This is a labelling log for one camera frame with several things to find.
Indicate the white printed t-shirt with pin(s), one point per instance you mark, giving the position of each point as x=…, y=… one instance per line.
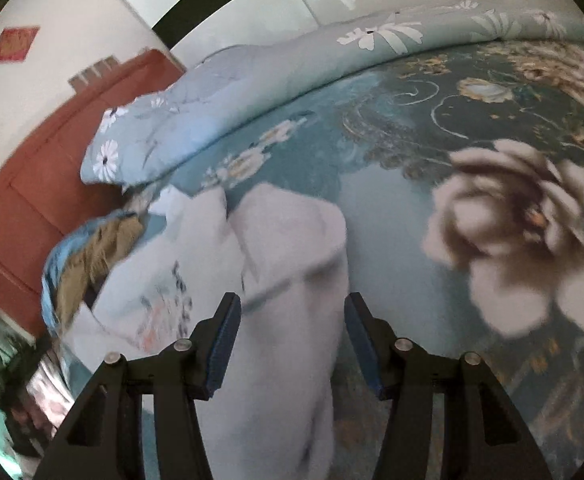
x=284, y=255

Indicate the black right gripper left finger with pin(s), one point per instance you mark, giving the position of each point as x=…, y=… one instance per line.
x=101, y=436

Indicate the wall switch panel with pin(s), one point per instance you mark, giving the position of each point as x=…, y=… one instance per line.
x=93, y=73

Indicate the red wooden headboard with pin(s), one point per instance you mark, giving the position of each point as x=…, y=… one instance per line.
x=42, y=198

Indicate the teal floral bed sheet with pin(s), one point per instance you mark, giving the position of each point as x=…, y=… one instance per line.
x=461, y=177

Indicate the red wall decoration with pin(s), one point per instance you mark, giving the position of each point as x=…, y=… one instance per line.
x=15, y=43

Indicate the tan knitted sweater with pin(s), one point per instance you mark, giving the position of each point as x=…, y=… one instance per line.
x=85, y=272

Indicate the blue floral duvet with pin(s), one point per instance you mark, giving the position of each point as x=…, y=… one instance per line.
x=143, y=138

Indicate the floral nightstand cloth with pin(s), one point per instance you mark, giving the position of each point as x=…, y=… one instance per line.
x=34, y=399

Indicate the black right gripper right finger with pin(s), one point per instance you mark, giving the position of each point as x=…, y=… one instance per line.
x=485, y=436

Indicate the light blue shirt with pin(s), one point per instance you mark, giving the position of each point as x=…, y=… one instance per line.
x=54, y=264

